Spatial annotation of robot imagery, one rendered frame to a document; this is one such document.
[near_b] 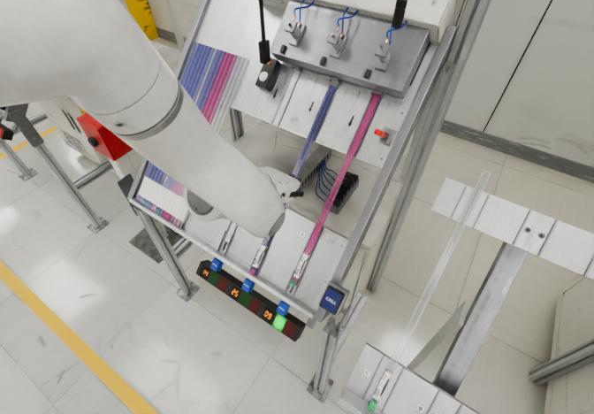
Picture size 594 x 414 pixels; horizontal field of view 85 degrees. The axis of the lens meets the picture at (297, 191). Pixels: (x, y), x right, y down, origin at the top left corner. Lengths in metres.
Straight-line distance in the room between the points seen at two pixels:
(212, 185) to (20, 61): 0.24
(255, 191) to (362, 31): 0.47
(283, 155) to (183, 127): 0.95
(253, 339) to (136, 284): 0.65
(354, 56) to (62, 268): 1.76
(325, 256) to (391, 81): 0.41
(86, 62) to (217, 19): 0.80
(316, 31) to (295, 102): 0.17
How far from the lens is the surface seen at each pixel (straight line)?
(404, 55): 0.76
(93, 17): 0.30
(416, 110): 0.77
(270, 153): 1.33
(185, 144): 0.40
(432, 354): 0.95
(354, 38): 0.80
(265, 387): 1.52
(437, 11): 0.77
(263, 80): 0.86
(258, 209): 0.48
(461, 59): 0.86
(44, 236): 2.27
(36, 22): 0.29
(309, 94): 0.85
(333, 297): 0.76
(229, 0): 1.09
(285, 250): 0.83
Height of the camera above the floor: 1.48
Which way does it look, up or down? 47 degrees down
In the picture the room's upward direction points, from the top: straight up
